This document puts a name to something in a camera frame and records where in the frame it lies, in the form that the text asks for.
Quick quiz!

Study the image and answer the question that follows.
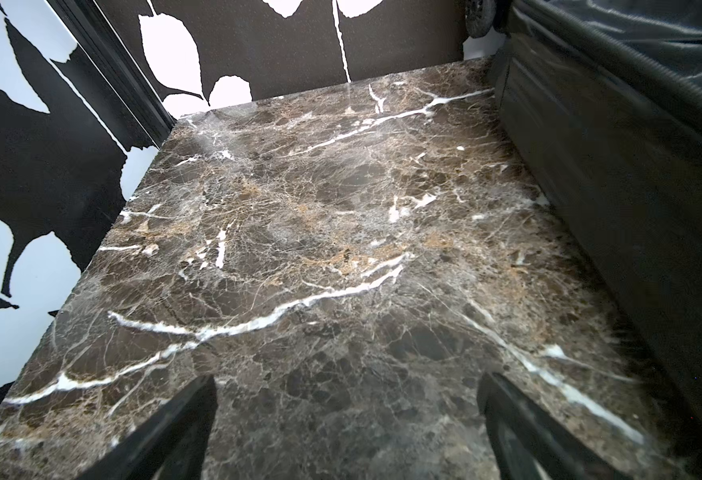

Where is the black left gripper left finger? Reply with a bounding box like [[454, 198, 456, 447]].
[[79, 375, 217, 479]]

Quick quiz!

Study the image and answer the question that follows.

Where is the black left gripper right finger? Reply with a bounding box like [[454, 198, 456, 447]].
[[476, 372, 627, 479]]

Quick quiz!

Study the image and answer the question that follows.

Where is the black hard-shell suitcase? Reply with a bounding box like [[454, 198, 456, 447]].
[[465, 1, 702, 425]]

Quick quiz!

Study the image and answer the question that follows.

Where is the black corner frame post left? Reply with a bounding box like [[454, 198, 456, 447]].
[[49, 0, 175, 145]]

